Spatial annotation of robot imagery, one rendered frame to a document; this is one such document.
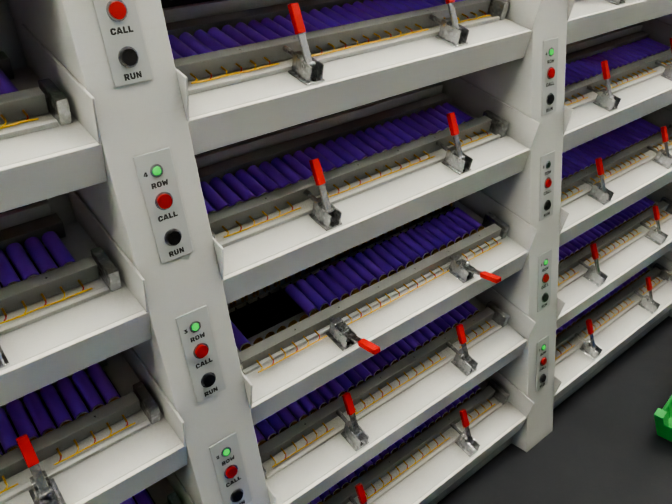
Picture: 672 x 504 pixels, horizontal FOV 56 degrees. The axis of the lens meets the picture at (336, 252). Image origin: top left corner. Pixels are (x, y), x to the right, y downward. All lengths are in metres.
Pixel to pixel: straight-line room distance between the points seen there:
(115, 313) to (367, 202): 0.38
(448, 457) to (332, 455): 0.33
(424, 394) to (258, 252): 0.47
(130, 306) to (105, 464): 0.20
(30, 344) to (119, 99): 0.27
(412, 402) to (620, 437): 0.57
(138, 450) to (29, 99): 0.43
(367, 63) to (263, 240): 0.27
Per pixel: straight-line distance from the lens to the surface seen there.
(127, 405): 0.85
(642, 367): 1.77
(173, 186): 0.71
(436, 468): 1.29
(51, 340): 0.73
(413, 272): 1.05
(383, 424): 1.09
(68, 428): 0.85
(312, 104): 0.80
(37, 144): 0.68
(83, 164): 0.68
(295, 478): 1.02
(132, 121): 0.68
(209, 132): 0.73
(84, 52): 0.66
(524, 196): 1.17
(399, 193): 0.94
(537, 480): 1.43
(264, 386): 0.89
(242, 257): 0.80
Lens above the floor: 1.01
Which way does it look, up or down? 25 degrees down
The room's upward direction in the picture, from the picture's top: 7 degrees counter-clockwise
